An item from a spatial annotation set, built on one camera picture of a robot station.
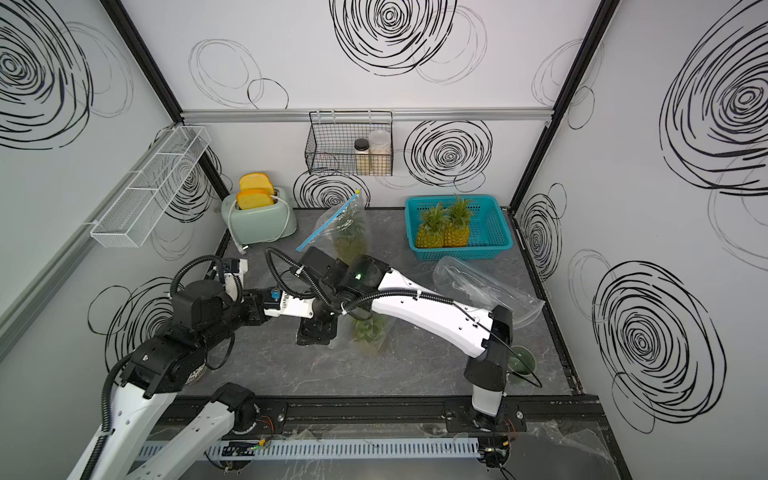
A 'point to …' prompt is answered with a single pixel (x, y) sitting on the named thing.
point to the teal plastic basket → (490, 232)
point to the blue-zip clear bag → (327, 222)
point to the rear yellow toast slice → (255, 180)
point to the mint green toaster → (262, 224)
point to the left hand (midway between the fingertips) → (268, 290)
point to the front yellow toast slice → (254, 199)
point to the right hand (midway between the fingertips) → (303, 327)
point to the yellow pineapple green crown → (430, 234)
